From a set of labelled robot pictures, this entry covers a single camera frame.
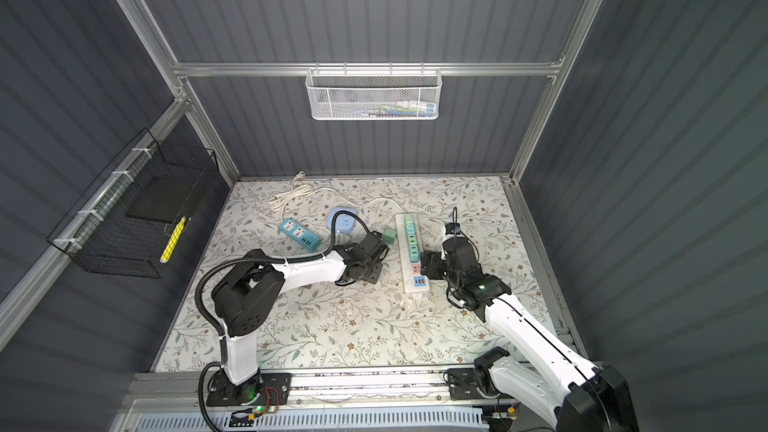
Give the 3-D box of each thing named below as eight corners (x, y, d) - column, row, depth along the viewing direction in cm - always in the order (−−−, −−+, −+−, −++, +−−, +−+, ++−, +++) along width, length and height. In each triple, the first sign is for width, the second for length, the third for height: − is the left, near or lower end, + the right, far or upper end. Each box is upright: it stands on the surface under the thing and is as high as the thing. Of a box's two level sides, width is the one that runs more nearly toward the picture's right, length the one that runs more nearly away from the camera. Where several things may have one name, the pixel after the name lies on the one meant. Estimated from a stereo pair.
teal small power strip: (277, 231, 106) (275, 227, 104) (289, 220, 109) (287, 216, 107) (314, 252, 101) (312, 248, 99) (324, 239, 104) (323, 235, 102)
